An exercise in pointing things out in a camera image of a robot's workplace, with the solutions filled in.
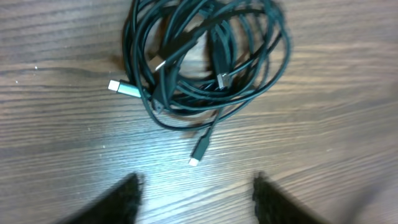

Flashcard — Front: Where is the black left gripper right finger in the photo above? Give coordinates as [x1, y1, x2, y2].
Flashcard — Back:
[252, 172, 328, 224]

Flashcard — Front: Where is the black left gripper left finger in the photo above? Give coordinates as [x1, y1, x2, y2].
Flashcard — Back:
[59, 173, 144, 224]

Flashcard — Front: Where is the black USB cable pulled apart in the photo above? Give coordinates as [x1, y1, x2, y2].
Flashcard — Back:
[108, 0, 292, 166]

